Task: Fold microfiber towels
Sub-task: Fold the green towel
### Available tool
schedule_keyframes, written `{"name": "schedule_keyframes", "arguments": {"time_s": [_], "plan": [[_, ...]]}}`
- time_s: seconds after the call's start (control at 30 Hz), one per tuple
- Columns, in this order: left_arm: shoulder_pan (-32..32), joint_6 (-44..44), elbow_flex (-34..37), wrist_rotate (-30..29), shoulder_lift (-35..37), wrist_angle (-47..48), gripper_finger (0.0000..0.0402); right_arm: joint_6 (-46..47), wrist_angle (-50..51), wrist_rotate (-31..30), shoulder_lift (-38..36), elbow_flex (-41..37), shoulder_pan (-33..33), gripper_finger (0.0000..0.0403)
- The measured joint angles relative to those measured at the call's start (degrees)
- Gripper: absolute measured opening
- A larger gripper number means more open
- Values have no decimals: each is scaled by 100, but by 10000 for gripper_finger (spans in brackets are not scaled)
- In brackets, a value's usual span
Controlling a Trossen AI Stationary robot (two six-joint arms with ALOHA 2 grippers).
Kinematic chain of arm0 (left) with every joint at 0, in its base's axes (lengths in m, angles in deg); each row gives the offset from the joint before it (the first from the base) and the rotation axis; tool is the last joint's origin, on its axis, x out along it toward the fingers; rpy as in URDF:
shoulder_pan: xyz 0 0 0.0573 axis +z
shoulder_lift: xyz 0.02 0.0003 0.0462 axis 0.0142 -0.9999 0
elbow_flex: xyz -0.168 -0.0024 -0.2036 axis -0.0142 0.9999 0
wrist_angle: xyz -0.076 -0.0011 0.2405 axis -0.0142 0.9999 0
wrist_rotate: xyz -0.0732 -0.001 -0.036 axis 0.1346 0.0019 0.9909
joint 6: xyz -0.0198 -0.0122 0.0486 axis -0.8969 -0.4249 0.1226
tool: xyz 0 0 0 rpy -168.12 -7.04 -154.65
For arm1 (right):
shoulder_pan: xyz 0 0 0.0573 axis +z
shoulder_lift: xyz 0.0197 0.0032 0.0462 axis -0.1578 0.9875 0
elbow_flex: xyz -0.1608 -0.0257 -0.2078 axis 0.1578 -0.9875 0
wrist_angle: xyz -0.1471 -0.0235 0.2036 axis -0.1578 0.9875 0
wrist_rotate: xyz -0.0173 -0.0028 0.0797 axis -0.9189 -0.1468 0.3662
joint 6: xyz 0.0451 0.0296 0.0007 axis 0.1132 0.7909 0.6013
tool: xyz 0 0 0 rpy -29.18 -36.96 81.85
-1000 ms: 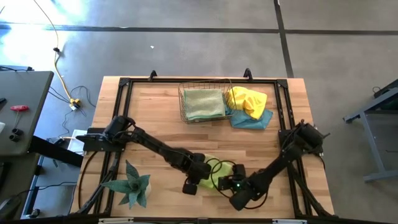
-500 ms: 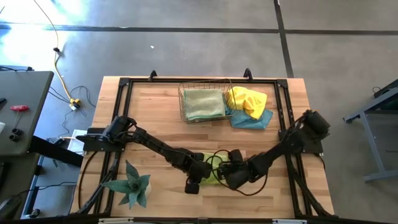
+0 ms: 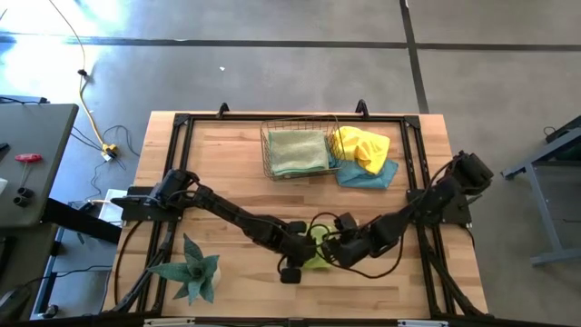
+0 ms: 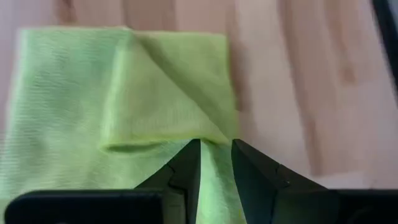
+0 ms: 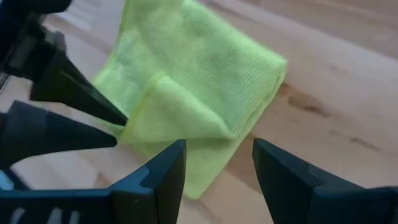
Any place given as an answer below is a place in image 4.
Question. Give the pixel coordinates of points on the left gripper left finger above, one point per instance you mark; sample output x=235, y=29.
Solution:
x=124, y=207

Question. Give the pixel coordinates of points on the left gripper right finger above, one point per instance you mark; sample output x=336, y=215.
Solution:
x=295, y=207

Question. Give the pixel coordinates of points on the lime green microfiber towel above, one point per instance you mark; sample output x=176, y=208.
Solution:
x=77, y=93

